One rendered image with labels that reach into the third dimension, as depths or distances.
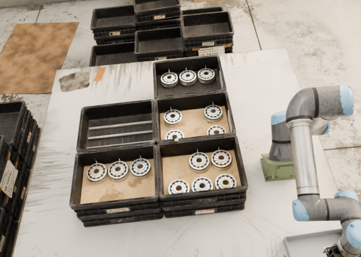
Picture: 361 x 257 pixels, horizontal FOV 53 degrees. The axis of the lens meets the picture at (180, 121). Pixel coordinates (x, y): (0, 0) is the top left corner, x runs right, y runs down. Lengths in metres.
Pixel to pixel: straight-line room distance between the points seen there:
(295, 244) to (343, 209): 0.52
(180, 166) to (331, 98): 0.80
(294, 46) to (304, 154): 2.51
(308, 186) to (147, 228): 0.84
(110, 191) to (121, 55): 1.77
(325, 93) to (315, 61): 2.26
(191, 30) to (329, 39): 1.47
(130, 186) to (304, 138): 0.87
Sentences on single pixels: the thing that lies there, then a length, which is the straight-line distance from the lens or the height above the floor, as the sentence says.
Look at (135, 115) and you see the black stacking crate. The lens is 2.07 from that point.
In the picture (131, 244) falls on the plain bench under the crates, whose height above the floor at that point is 0.70.
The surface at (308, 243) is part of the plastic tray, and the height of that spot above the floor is 0.70.
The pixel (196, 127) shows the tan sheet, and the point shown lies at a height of 0.83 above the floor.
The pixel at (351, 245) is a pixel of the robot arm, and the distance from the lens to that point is 1.34.
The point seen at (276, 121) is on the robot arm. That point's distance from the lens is 1.81.
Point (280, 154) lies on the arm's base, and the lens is 1.83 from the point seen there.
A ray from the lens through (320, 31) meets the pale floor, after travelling 4.02.
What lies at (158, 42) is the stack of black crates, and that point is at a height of 0.38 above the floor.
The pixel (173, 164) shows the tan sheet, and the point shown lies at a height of 0.83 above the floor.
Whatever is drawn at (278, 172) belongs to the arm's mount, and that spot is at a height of 0.78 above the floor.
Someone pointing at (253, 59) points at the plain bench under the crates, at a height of 0.70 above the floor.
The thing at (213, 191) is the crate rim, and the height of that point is 0.93.
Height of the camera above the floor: 2.38
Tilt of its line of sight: 51 degrees down
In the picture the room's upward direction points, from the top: 7 degrees counter-clockwise
